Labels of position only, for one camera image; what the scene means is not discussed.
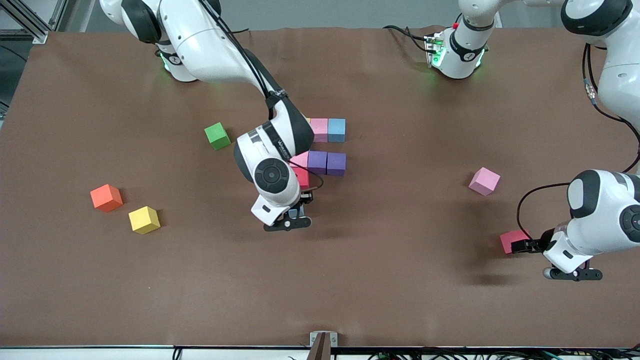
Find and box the purple foam cube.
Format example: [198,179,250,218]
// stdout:
[307,150,328,176]
[326,152,347,177]

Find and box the large table cover mat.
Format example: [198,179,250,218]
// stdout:
[0,25,640,349]

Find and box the green foam cube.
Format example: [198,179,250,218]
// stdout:
[204,122,232,151]

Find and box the orange foam cube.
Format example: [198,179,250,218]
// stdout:
[90,183,124,213]

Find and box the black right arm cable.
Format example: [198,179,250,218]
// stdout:
[289,160,325,192]

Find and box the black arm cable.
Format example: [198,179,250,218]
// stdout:
[516,42,640,237]
[289,160,325,192]

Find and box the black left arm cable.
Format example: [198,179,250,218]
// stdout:
[516,42,640,237]

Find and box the grey camera pole bracket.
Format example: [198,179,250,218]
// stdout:
[306,331,339,360]

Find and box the black left base cable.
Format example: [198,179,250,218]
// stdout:
[383,24,432,55]

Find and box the aluminium frame profile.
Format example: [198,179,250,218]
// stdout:
[0,0,69,45]

